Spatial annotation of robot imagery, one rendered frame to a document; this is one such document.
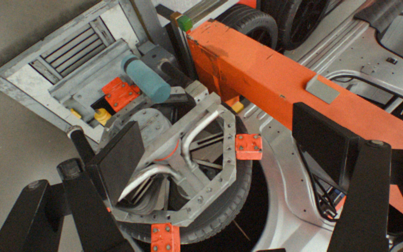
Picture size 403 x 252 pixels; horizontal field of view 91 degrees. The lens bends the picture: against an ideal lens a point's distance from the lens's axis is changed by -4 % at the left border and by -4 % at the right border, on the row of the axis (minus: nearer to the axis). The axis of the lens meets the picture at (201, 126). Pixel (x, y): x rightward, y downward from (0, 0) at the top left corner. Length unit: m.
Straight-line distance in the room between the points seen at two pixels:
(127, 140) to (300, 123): 0.13
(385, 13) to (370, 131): 1.55
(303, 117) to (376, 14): 1.99
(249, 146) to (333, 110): 0.28
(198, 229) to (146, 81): 0.55
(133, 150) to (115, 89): 0.88
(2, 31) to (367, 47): 2.12
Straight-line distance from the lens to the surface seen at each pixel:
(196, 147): 0.86
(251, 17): 1.42
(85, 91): 1.30
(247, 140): 0.73
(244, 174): 0.78
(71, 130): 0.70
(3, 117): 1.58
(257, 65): 0.84
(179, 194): 1.30
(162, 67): 0.69
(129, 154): 0.16
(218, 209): 0.76
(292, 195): 1.18
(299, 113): 0.17
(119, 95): 1.01
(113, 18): 1.35
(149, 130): 0.66
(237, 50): 0.90
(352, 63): 1.73
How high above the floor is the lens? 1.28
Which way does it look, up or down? 29 degrees down
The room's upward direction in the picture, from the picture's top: 133 degrees clockwise
